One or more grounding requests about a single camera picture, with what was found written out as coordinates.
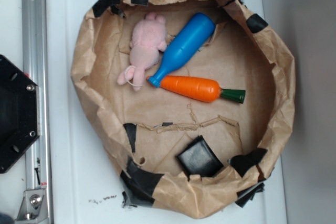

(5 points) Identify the blue plastic bottle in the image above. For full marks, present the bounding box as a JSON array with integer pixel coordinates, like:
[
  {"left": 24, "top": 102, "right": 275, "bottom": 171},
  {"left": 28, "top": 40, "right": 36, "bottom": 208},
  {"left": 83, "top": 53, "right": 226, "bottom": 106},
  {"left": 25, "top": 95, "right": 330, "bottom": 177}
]
[{"left": 148, "top": 13, "right": 215, "bottom": 88}]

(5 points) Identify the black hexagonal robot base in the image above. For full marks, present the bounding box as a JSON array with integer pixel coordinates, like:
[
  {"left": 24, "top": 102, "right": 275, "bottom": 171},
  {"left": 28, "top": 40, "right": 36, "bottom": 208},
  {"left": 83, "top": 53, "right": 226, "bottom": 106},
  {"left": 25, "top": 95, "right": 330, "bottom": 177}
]
[{"left": 0, "top": 55, "right": 39, "bottom": 174}]

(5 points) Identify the orange toy carrot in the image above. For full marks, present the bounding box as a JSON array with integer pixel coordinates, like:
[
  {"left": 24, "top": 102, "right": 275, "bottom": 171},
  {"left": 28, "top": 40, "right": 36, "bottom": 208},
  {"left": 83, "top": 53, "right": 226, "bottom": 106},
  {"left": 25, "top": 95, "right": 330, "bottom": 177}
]
[{"left": 160, "top": 76, "right": 246, "bottom": 103}]

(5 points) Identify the brown paper bag basin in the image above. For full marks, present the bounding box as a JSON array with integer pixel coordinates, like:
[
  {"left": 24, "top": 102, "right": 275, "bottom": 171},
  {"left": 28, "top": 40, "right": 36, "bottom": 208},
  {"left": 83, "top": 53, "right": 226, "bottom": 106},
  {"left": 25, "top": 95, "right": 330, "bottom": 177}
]
[{"left": 71, "top": 0, "right": 296, "bottom": 219}]

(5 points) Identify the black square block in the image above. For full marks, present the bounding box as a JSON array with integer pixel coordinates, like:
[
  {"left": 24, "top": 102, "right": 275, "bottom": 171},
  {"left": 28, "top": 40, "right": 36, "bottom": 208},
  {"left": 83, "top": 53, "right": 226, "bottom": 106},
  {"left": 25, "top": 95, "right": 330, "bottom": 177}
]
[{"left": 176, "top": 135, "right": 224, "bottom": 177}]

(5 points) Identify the metal corner bracket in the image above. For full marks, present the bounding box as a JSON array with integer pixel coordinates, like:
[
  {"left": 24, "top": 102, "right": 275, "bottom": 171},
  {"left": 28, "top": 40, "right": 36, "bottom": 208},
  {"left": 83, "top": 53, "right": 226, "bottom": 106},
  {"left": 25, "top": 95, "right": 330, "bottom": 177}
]
[{"left": 15, "top": 189, "right": 50, "bottom": 223}]

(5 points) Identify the aluminium extrusion rail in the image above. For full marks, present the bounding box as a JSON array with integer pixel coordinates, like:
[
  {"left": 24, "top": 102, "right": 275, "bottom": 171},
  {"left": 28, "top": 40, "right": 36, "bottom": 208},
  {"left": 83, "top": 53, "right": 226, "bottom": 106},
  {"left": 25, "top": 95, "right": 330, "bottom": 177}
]
[{"left": 22, "top": 0, "right": 54, "bottom": 223}]

